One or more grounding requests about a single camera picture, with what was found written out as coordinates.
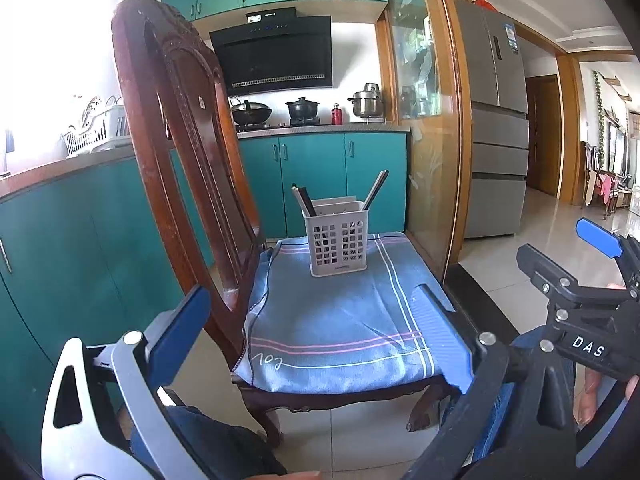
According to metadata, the gas stove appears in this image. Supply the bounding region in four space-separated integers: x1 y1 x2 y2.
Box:
235 118 322 134

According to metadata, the grey refrigerator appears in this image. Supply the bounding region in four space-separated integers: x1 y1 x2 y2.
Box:
452 0 531 240

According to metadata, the black wok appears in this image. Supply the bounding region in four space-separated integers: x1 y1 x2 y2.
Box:
230 100 274 129

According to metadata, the blue striped cloth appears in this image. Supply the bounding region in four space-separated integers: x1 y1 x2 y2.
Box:
232 232 457 395

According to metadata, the black cooking pot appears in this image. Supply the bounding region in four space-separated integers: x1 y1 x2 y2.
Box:
285 97 321 122

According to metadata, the black range hood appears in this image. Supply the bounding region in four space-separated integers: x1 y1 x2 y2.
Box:
209 7 334 96

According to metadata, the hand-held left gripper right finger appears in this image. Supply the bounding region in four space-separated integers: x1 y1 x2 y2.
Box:
402 284 577 480

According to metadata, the dark brown chopstick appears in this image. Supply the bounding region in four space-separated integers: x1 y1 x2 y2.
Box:
361 171 385 211

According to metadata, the person's right hand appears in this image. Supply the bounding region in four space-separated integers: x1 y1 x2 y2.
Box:
574 366 640 425

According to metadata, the wooden chair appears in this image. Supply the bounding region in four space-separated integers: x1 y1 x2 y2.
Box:
111 0 458 448

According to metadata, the brown wooden door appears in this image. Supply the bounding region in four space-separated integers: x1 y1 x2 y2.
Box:
525 74 564 199

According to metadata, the white dish rack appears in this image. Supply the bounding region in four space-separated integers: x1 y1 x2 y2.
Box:
61 94 132 159

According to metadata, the kitchen countertop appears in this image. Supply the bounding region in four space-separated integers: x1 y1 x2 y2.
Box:
0 121 412 202

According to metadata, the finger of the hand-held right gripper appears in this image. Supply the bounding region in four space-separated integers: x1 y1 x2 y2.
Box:
516 243 640 309
575 217 640 287

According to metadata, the white plastic utensil basket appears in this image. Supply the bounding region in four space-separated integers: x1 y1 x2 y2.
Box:
302 199 369 279

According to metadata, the bundle of mixed chopsticks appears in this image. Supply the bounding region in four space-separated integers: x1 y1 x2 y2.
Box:
365 170 390 210

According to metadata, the wooden framed glass door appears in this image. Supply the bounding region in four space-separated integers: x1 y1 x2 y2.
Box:
375 0 474 282

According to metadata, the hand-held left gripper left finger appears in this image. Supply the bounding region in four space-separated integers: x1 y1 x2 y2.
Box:
41 285 213 480

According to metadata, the green hanging garland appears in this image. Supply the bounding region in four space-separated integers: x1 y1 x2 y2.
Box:
592 70 609 173

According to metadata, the stainless steel pot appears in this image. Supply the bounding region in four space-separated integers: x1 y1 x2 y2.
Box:
348 82 386 119

